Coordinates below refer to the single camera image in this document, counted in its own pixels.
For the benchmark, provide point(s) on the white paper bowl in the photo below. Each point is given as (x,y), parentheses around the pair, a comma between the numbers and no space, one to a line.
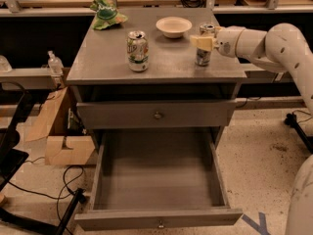
(173,27)

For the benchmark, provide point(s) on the open grey lower drawer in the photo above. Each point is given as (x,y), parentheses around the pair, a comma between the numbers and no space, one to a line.
(157,178)

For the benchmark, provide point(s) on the clear sanitizer bottle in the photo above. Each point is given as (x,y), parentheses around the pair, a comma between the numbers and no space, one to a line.
(55,64)

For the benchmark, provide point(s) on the black stand base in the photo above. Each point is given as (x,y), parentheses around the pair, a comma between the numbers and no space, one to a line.
(291,121)

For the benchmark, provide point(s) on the silver redbull can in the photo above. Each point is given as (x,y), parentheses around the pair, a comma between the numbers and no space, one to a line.
(202,56)

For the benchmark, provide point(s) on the brown cardboard box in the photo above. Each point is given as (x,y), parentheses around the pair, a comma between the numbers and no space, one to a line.
(63,146)

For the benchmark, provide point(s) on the closed grey upper drawer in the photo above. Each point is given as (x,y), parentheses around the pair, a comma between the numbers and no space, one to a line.
(153,114)

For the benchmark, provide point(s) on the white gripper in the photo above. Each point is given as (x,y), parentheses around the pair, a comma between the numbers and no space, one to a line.
(227,42)

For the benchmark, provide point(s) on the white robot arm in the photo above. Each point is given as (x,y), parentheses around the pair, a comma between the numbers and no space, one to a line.
(283,48)

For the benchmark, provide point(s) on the grey wooden drawer cabinet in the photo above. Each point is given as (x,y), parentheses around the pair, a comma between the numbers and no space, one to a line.
(100,71)

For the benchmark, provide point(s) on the white green soda can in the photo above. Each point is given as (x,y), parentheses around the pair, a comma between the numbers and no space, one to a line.
(137,50)

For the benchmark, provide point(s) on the green chip bag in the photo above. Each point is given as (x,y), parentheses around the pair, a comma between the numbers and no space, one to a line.
(106,14)

